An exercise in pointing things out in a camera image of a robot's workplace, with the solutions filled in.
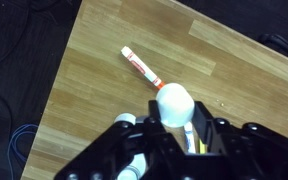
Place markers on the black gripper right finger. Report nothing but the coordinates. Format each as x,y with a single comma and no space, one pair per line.
204,123

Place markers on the white bottle lid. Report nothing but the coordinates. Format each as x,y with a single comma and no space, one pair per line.
174,103

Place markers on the white marker orange cap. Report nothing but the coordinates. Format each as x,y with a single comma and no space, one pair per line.
140,66

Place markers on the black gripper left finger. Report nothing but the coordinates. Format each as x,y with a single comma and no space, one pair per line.
154,115

